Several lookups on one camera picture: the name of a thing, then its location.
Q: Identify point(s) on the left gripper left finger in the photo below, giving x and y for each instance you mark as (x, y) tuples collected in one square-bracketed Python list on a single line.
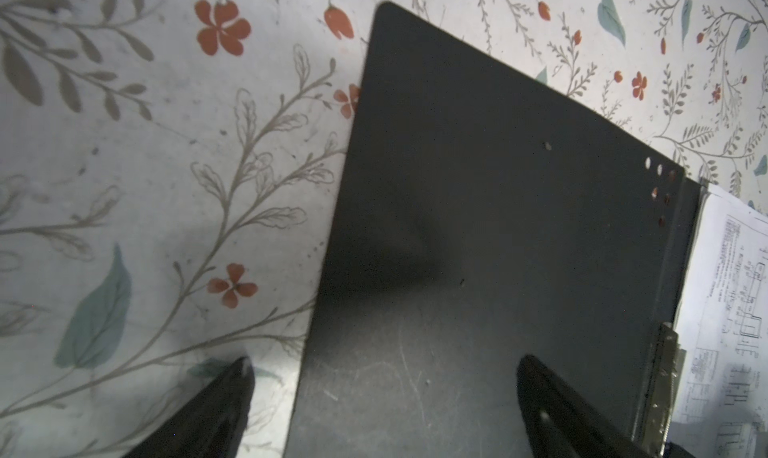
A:
[(211, 424)]

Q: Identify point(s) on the paper sheet with technical drawing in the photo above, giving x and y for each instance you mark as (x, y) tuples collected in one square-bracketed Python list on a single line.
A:
[(720, 409)]

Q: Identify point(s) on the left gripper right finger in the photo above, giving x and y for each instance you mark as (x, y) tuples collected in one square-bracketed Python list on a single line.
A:
[(559, 422)]

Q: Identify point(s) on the orange black file folder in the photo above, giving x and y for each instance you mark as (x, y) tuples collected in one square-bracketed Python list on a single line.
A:
[(486, 224)]

